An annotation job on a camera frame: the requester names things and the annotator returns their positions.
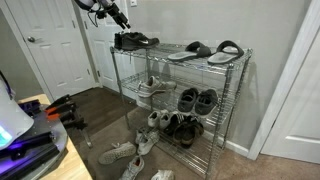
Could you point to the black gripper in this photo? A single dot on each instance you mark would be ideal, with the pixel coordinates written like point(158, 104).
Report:
point(109, 10)

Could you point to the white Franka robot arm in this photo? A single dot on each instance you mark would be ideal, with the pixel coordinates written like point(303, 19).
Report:
point(13, 116)

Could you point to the white door with deadbolt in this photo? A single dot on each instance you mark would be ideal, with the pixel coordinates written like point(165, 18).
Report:
point(103, 60)

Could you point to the grey sneaker orange swoosh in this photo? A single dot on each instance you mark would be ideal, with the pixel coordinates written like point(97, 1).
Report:
point(155, 87)

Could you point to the black slide sandal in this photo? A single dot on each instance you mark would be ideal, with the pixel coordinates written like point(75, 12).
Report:
point(196, 50)
point(226, 53)

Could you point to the dark grey shoe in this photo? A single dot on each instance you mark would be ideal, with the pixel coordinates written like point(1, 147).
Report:
point(187, 100)
point(206, 101)

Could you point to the small white shoe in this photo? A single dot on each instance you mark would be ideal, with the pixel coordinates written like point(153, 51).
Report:
point(165, 120)
point(154, 119)

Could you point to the black orange bar clamp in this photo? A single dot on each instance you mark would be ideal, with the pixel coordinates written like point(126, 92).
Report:
point(61, 104)
point(71, 121)

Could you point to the black white-striped shoe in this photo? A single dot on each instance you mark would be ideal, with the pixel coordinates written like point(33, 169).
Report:
point(173, 124)

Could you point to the white lace-up sneaker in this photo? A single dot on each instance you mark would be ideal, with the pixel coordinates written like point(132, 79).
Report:
point(140, 136)
point(146, 145)

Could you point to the brown shoe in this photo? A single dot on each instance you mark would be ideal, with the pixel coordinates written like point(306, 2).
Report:
point(191, 131)
point(180, 133)

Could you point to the blue clamp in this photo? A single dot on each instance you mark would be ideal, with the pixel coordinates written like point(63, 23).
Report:
point(30, 107)

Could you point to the grey round mounting plate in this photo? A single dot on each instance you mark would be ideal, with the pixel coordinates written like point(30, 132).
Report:
point(50, 128)

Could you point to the grey knit sneaker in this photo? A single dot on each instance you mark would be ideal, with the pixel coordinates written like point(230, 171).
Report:
point(116, 154)

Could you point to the white sneaker orange tongue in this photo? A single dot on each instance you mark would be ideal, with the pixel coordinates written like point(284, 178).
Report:
point(133, 168)

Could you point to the plain white shoe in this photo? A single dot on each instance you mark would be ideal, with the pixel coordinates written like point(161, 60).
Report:
point(162, 175)

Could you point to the white baseboard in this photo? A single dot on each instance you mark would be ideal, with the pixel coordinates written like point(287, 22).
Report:
point(233, 146)

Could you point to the plain white door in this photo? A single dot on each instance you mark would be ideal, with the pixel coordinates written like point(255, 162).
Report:
point(296, 116)

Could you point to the white light switch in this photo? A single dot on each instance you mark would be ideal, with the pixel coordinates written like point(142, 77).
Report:
point(133, 2)

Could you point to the black aluminium rail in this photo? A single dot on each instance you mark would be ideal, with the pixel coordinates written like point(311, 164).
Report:
point(33, 160)
point(30, 141)

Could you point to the white door frame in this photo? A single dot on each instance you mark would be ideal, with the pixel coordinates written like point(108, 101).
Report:
point(283, 83)

